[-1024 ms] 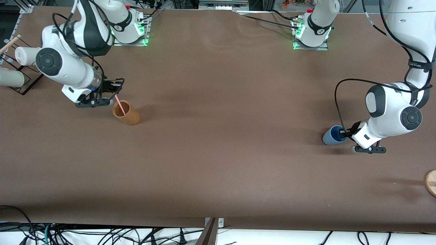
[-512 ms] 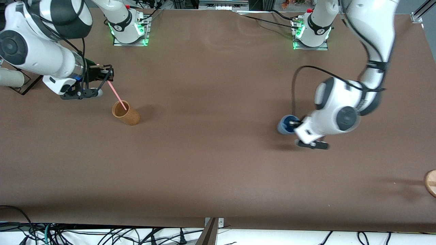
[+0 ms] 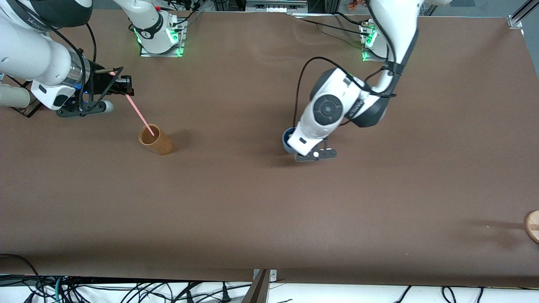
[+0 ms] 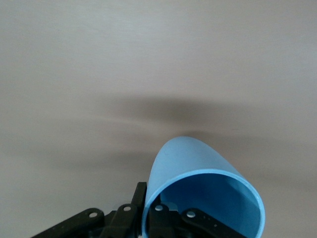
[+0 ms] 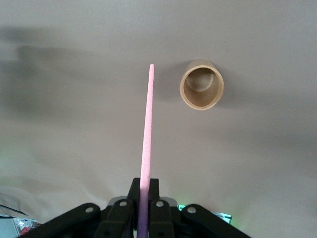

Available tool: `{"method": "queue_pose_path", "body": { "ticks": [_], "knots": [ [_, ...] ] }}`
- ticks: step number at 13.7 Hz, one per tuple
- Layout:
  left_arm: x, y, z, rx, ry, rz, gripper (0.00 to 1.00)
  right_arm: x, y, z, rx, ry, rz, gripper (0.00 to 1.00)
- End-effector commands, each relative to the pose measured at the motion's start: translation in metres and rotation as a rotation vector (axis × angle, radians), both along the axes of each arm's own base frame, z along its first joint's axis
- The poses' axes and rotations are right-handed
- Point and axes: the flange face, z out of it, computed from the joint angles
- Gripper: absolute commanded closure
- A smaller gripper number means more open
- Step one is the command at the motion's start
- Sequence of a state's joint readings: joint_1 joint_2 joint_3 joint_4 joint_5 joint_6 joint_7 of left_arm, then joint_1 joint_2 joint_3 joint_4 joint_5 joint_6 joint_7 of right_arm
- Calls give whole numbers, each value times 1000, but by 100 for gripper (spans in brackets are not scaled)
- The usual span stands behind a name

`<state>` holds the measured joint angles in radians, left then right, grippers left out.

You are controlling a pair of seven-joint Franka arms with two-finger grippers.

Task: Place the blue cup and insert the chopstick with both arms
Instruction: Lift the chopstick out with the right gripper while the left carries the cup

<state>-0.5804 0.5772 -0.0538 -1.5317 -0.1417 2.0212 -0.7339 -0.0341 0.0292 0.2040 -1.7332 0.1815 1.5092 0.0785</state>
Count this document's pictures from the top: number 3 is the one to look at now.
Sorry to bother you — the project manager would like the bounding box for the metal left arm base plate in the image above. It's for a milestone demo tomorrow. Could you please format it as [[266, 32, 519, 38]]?
[[361, 23, 390, 63]]

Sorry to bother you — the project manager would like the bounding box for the pink chopstick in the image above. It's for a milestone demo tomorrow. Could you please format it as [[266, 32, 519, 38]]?
[[110, 72, 155, 137]]

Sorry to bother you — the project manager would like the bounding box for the metal table edge bracket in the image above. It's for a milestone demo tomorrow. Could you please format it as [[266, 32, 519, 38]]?
[[253, 268, 278, 282]]

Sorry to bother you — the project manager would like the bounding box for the brown wooden cup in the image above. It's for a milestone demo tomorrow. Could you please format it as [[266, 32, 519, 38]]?
[[138, 124, 174, 156]]

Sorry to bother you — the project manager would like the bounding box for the black looping floor cable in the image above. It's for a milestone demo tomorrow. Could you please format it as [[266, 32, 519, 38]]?
[[0, 253, 45, 303]]

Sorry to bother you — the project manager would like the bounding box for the round wooden disc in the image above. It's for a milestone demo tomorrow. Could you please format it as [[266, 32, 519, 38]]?
[[524, 210, 539, 245]]

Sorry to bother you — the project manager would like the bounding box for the grey power strip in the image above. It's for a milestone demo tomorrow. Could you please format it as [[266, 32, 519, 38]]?
[[245, 0, 309, 13]]

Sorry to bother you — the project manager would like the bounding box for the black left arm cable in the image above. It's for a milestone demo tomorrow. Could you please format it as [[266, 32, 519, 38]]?
[[293, 0, 398, 129]]

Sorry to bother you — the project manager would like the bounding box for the blue cup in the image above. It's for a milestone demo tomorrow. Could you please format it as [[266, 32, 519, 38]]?
[[282, 128, 298, 154]]

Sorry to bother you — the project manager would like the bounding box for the black cable across table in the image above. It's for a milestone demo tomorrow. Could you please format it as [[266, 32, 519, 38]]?
[[291, 12, 373, 37]]

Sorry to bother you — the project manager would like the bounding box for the dark angled bar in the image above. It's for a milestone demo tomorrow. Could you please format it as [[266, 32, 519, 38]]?
[[242, 269, 270, 303]]

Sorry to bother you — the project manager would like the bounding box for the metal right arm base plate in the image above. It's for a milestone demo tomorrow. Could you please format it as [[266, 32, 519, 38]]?
[[139, 19, 186, 58]]

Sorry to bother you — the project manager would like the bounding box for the aluminium corner profile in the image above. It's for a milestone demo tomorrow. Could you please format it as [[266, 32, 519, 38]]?
[[507, 0, 539, 29]]

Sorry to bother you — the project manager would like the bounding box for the white ceramic cup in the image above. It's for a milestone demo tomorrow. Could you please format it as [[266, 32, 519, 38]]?
[[0, 84, 31, 108]]

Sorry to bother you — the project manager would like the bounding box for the black cup rack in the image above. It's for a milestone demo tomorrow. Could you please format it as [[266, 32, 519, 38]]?
[[8, 79, 43, 118]]

